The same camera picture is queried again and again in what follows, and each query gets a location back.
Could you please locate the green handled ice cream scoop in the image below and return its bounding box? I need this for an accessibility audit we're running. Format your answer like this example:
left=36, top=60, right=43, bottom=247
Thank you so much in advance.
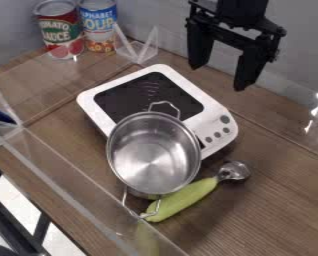
left=142, top=161, right=251, bottom=223

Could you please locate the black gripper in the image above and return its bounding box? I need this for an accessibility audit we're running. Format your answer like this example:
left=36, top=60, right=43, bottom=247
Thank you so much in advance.
left=186, top=0, right=287, bottom=91

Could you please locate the white and black stove top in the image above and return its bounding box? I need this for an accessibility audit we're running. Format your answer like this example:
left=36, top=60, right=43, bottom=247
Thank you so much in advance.
left=76, top=64, right=239, bottom=159

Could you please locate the blue alphabet soup can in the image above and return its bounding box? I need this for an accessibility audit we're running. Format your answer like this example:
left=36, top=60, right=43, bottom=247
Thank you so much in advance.
left=79, top=0, right=118, bottom=53

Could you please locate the red tomato sauce can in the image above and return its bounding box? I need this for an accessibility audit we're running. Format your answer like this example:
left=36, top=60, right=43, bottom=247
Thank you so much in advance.
left=34, top=0, right=84, bottom=60

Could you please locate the clear acrylic barrier panel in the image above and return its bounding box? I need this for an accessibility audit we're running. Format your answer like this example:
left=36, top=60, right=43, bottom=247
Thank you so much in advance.
left=0, top=81, right=189, bottom=256

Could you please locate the silver metal pot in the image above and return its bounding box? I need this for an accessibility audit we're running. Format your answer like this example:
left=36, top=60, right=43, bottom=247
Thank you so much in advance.
left=106, top=101, right=202, bottom=219

